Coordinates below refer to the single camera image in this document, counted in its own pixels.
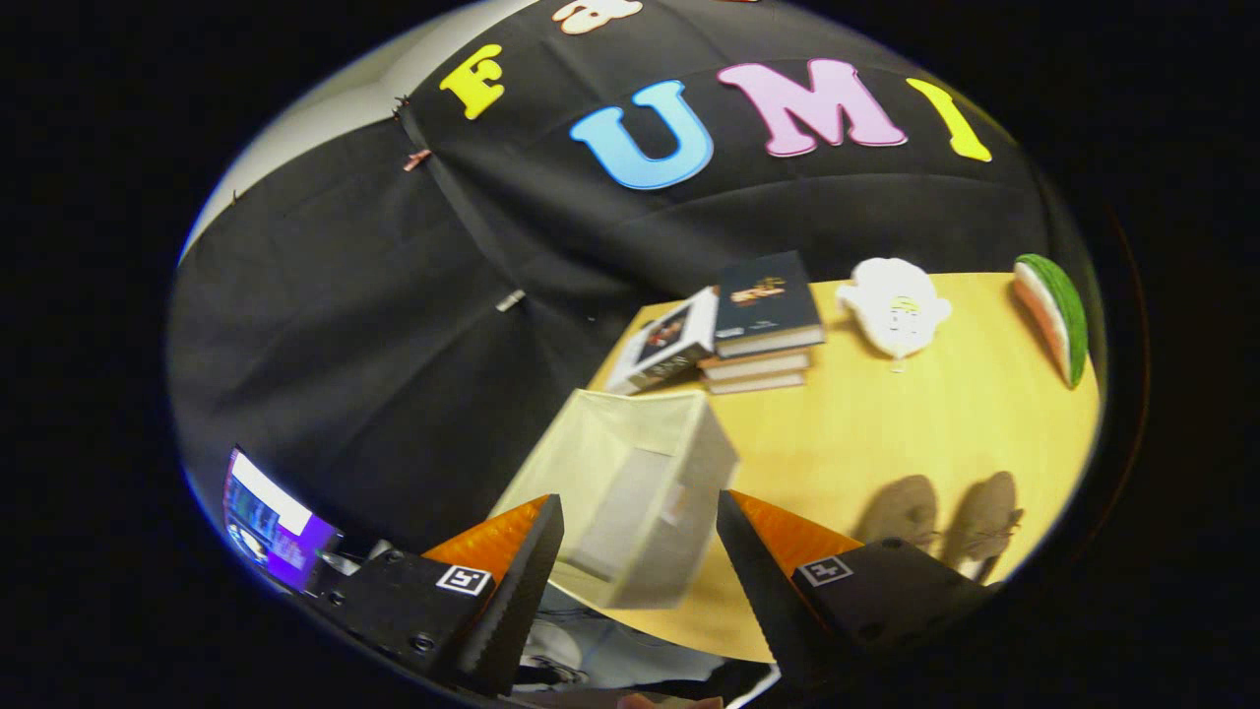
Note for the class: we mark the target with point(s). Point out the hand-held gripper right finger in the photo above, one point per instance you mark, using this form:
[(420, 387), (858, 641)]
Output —
[(763, 591)]

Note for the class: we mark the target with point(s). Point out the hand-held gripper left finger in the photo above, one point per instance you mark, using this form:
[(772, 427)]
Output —
[(512, 601)]

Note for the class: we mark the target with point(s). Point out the brown fuzzy shoe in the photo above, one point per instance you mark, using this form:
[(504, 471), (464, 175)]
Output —
[(901, 512), (984, 522)]

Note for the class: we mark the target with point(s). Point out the grey fabric storage box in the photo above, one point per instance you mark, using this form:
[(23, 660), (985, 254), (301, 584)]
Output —
[(630, 492)]

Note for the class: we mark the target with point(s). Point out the brown-edged stacked book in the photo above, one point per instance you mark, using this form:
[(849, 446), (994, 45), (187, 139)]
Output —
[(758, 364), (763, 383)]

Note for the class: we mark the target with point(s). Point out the lit monitor screen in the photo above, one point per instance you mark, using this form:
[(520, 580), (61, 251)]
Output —
[(276, 527)]

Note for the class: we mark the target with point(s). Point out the white boxed book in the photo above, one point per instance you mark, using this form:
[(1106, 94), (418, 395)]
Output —
[(664, 340)]

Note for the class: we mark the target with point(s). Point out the dark blue hardcover book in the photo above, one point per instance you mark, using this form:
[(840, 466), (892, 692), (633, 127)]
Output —
[(763, 295)]

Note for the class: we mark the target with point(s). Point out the silver cloth clip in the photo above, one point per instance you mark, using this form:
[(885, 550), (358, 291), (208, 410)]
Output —
[(511, 300)]

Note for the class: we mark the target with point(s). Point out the white plush toy with eyes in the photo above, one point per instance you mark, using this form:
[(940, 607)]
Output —
[(896, 310)]

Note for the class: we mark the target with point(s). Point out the watermelon slice plush toy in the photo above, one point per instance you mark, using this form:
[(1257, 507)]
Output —
[(1068, 315)]

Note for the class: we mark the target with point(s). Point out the copper cloth clip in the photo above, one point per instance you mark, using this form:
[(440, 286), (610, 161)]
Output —
[(417, 160)]

